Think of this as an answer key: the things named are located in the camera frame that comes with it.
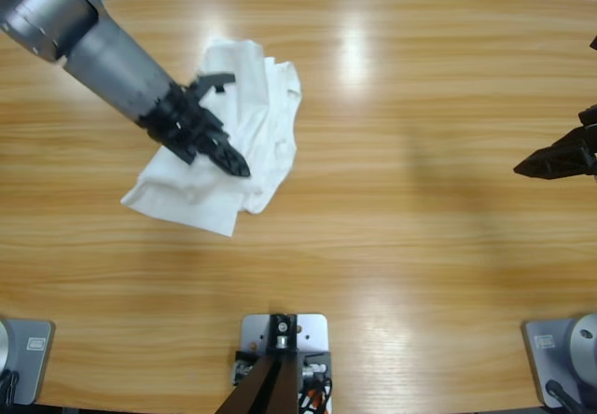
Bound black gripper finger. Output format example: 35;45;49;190
512;126;597;183
577;103;597;129

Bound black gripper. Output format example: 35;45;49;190
138;81;253;180

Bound white t-shirt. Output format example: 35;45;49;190
119;37;303;238

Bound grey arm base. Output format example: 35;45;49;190
521;311;597;409
0;318;56;406

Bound white mounting block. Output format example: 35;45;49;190
240;312;330;355

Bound silver cylindrical fitting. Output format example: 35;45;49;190
231;359;256;384
301;361;328;381

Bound black base cable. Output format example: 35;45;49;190
0;367;21;407
544;379;582;414

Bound orange and black cables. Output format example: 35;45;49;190
297;376;335;414

